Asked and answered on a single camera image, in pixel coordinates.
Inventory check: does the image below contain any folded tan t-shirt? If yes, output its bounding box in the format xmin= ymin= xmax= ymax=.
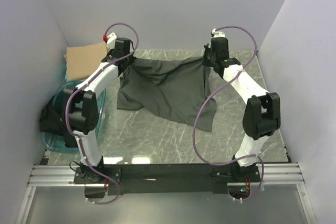
xmin=65 ymin=42 xmax=107 ymax=81

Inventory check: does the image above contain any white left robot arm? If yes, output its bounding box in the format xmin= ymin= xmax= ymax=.
xmin=64 ymin=37 xmax=135 ymax=183

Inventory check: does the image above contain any dark grey t-shirt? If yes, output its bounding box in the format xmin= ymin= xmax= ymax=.
xmin=117 ymin=57 xmax=217 ymax=132

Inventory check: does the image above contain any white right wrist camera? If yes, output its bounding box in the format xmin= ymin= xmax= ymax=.
xmin=211 ymin=28 xmax=226 ymax=38

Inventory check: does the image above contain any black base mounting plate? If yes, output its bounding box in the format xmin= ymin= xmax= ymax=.
xmin=73 ymin=163 xmax=261 ymax=195

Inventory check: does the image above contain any black t-shirt in bin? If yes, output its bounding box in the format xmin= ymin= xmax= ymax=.
xmin=39 ymin=98 xmax=65 ymax=136

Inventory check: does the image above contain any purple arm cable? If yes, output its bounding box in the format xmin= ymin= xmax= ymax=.
xmin=192 ymin=26 xmax=264 ymax=204
xmin=64 ymin=22 xmax=139 ymax=206

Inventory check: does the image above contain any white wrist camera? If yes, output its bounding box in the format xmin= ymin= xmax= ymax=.
xmin=103 ymin=32 xmax=117 ymax=48
xmin=211 ymin=28 xmax=226 ymax=38

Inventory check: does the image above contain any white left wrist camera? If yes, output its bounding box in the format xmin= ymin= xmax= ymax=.
xmin=103 ymin=32 xmax=117 ymax=48

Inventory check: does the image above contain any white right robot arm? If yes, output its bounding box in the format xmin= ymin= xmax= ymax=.
xmin=203 ymin=35 xmax=281 ymax=182

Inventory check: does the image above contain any clear blue plastic bin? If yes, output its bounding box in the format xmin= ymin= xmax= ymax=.
xmin=41 ymin=81 xmax=107 ymax=154

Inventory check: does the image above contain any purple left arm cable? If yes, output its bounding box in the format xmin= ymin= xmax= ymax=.
xmin=64 ymin=22 xmax=139 ymax=206

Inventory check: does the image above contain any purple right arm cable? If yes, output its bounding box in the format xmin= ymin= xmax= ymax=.
xmin=192 ymin=26 xmax=264 ymax=204

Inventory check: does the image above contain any aluminium extrusion rail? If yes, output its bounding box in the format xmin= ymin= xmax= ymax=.
xmin=27 ymin=163 xmax=305 ymax=187

